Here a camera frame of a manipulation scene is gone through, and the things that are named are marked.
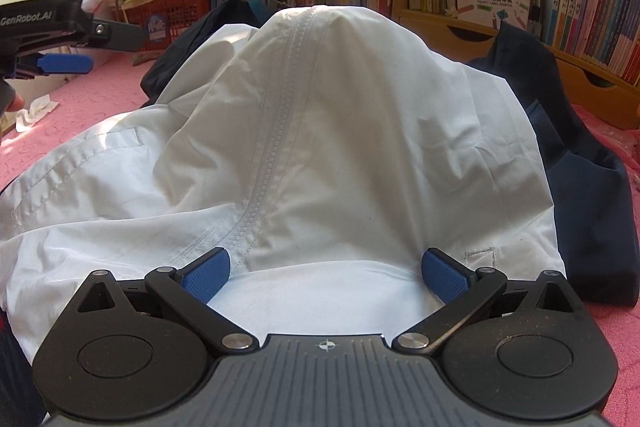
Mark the navy white jacket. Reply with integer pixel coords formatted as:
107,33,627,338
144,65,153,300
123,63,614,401
1,6,639,426

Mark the person left hand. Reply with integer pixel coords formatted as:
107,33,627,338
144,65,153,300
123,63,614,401
0,79,24,114

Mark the pink embossed table mat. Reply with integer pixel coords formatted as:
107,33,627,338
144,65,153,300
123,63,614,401
1,55,639,426

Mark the red plastic crate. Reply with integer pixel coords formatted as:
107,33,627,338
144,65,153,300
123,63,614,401
122,0,210,51

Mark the wooden desktop drawer shelf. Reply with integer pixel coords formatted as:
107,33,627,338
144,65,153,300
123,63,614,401
391,0,640,132

